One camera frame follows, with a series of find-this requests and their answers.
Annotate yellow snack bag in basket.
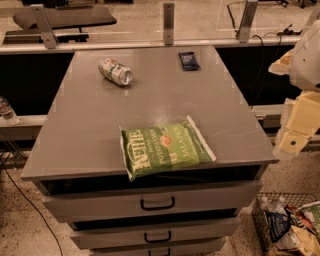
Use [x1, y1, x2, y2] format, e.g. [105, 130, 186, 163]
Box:
[275, 226, 320, 256]

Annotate middle drawer black handle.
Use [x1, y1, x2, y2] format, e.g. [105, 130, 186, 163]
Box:
[144, 231, 172, 244]

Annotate green Kettle chips bag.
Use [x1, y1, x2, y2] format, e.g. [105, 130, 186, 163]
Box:
[120, 116, 216, 181]

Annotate green white 7up can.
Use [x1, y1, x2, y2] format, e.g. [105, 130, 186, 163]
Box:
[98, 58, 133, 86]

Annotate wire basket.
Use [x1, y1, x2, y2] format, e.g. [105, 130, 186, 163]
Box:
[252, 192, 317, 256]

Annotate grey metal rail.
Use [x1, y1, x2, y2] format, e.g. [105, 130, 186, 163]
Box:
[0, 36, 300, 55]

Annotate black floor cable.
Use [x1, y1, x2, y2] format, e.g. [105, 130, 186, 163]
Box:
[0, 156, 64, 256]

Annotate top drawer black handle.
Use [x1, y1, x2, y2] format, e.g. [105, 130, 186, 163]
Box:
[140, 197, 175, 211]

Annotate left metal bracket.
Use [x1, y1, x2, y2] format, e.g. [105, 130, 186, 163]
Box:
[30, 4, 58, 49]

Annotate drawer black handle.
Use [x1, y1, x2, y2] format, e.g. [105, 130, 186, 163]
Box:
[144, 231, 172, 244]
[140, 197, 175, 211]
[148, 248, 171, 256]

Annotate grey drawer cabinet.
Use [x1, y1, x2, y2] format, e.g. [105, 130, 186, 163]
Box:
[22, 46, 274, 256]

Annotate bottom drawer black handle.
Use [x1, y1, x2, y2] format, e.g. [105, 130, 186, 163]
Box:
[148, 248, 171, 256]

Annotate metal bracket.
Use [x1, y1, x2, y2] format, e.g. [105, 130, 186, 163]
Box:
[163, 3, 175, 45]
[236, 0, 258, 43]
[30, 4, 58, 49]

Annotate water bottle in basket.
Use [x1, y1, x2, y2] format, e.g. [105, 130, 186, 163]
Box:
[268, 196, 286, 215]

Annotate clear plastic water bottle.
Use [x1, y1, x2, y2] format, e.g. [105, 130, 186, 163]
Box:
[0, 96, 19, 125]

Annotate blue snack bag in basket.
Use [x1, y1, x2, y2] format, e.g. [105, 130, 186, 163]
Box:
[266, 212, 291, 242]

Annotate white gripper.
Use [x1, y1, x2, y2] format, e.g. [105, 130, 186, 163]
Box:
[268, 20, 320, 160]

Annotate dark blue snack packet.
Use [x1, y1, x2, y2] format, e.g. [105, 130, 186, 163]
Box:
[178, 52, 200, 71]

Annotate middle metal bracket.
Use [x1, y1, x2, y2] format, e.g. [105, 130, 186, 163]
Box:
[163, 3, 175, 45]

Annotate right metal bracket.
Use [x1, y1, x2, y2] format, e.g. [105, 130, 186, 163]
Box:
[236, 0, 258, 43]

